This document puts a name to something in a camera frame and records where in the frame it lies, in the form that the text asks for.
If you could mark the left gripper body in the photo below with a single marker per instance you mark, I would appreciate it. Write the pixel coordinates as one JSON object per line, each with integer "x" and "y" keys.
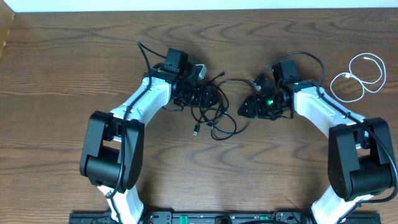
{"x": 191, "y": 96}

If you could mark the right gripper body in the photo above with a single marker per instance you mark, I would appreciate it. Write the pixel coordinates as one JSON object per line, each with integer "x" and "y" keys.
{"x": 269, "y": 106}

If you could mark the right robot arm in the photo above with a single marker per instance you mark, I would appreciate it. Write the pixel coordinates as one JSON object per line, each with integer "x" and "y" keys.
{"x": 361, "y": 160}

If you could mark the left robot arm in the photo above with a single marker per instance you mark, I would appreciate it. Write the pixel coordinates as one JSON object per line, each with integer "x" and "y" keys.
{"x": 112, "y": 154}

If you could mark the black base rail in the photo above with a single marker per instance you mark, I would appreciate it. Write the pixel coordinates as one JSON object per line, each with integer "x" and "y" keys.
{"x": 281, "y": 216}

